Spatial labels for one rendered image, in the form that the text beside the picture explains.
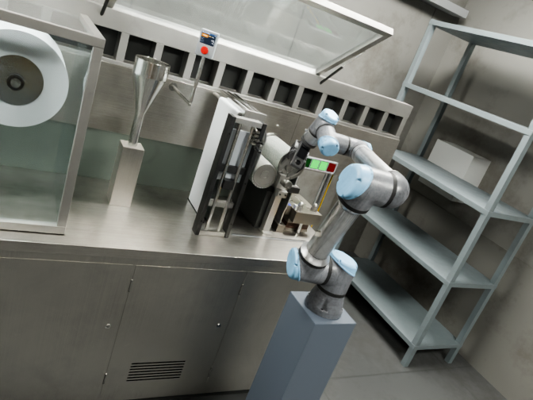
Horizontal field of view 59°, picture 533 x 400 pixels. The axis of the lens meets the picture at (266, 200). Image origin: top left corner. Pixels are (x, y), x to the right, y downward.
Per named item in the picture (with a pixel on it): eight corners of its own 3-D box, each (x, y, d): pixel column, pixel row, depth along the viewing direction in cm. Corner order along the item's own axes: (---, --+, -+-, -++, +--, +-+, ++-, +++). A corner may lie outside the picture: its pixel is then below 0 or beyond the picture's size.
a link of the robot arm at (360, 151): (431, 190, 146) (370, 135, 189) (402, 182, 143) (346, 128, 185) (414, 221, 151) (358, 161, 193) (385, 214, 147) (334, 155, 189)
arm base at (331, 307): (348, 319, 181) (358, 298, 178) (316, 319, 174) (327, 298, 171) (327, 295, 193) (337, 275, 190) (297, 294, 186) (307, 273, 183)
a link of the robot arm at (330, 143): (351, 148, 177) (346, 128, 185) (325, 140, 174) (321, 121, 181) (341, 162, 183) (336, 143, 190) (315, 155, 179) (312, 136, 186)
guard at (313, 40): (147, -66, 152) (148, -68, 152) (111, 5, 195) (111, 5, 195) (385, 32, 205) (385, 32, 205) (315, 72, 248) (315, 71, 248)
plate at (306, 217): (292, 222, 235) (297, 212, 233) (260, 188, 267) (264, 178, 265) (318, 225, 243) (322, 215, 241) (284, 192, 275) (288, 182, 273)
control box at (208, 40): (193, 53, 183) (201, 28, 179) (196, 52, 189) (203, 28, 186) (211, 59, 183) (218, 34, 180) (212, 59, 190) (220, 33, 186)
